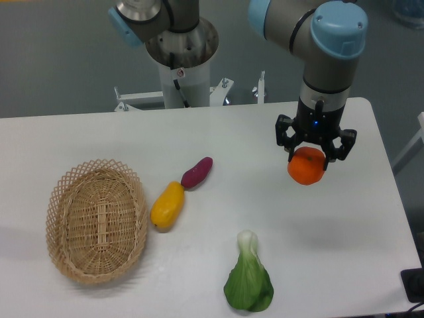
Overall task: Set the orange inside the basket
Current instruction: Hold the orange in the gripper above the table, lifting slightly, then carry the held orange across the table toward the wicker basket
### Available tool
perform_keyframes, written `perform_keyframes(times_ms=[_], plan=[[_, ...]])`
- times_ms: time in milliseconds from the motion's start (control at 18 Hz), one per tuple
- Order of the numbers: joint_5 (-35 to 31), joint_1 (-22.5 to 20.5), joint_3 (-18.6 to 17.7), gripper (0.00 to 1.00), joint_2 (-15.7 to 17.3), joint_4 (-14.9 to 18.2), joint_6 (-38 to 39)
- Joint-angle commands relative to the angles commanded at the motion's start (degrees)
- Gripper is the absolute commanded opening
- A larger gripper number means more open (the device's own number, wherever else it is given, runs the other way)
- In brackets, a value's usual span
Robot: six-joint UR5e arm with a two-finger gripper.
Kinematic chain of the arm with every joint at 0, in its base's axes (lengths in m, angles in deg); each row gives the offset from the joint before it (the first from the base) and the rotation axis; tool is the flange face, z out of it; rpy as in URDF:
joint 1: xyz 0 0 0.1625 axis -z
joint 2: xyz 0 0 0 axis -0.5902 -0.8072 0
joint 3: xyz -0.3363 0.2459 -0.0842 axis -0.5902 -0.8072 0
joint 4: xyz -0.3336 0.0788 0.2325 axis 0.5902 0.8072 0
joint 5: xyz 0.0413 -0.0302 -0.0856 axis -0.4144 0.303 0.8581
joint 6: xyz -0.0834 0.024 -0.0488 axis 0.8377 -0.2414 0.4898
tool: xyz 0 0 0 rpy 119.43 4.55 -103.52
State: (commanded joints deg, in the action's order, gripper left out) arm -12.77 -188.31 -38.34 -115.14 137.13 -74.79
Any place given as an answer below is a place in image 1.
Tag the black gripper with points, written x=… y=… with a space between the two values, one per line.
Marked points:
x=315 y=129

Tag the orange fruit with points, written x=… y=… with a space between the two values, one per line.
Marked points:
x=307 y=165

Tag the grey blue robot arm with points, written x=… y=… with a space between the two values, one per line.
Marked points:
x=329 y=36

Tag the woven wicker basket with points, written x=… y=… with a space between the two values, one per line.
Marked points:
x=96 y=222

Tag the purple sweet potato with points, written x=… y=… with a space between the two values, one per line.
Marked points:
x=197 y=174

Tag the yellow mango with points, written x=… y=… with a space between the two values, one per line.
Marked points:
x=167 y=207

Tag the green bok choy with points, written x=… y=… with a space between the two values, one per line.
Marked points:
x=248 y=286

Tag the blue translucent container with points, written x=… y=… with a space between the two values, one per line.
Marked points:
x=409 y=13

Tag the black device at table edge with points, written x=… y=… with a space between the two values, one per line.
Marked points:
x=412 y=280

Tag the white frame at right edge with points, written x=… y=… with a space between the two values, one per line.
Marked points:
x=410 y=150

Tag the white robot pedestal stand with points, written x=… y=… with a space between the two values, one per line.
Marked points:
x=183 y=61

